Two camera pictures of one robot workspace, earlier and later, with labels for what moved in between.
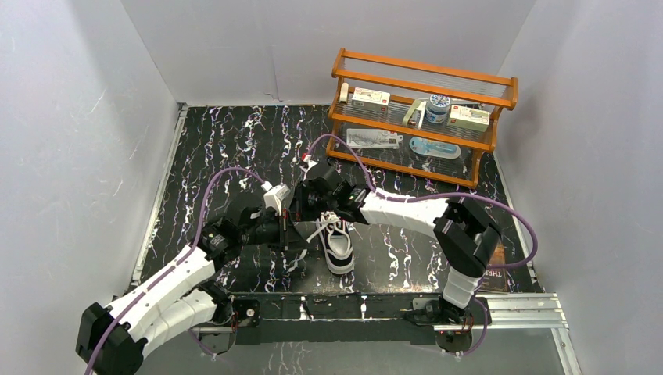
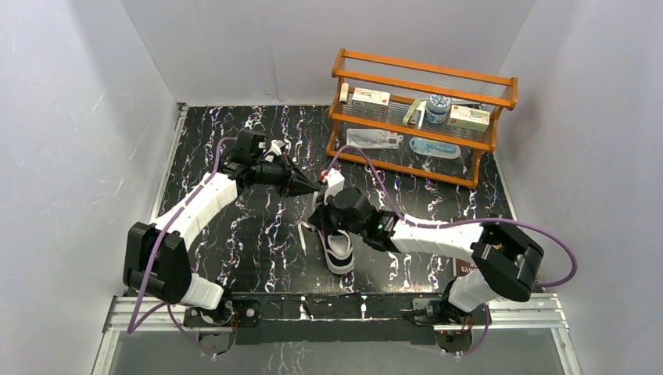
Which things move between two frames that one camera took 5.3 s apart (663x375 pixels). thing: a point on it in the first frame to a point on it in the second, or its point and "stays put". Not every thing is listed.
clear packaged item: (373, 138) stays put
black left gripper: (284, 228) to (289, 176)
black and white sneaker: (337, 242) stays put
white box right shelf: (469, 118) stays put
